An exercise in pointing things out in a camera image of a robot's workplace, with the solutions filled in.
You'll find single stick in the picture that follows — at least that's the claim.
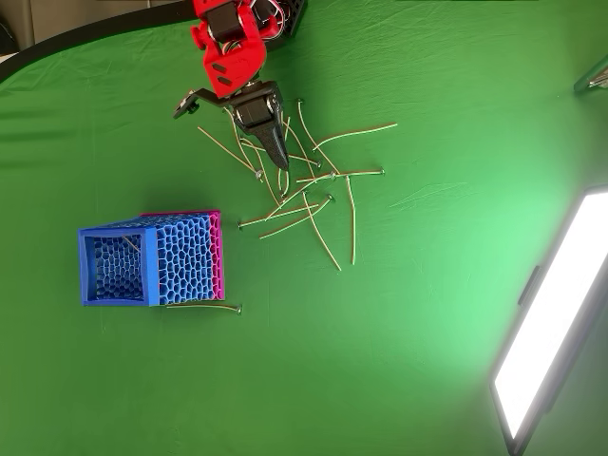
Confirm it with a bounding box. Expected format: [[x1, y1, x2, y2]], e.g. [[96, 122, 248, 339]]
[[165, 303, 244, 315]]

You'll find blue magenta lattice basket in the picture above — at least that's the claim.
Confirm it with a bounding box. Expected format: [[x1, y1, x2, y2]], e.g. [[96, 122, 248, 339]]
[[77, 208, 225, 308]]

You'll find green cloth with black rim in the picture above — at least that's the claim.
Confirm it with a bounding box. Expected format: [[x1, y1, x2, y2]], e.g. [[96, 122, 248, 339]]
[[0, 0, 608, 456]]

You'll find dark grey chair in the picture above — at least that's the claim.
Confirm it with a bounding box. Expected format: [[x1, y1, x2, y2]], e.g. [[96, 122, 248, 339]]
[[0, 9, 24, 56]]

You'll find white LED light panel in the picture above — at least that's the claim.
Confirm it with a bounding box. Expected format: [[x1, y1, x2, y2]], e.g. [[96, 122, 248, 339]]
[[487, 185, 608, 456]]

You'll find chrome metal stand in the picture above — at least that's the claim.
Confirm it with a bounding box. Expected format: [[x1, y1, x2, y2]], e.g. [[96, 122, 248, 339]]
[[572, 55, 608, 97]]

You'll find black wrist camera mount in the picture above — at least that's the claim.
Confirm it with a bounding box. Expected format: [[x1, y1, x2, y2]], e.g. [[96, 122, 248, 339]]
[[171, 87, 229, 120]]

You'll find red white servo cable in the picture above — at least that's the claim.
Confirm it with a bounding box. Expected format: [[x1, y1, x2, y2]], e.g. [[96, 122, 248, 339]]
[[251, 0, 289, 23]]

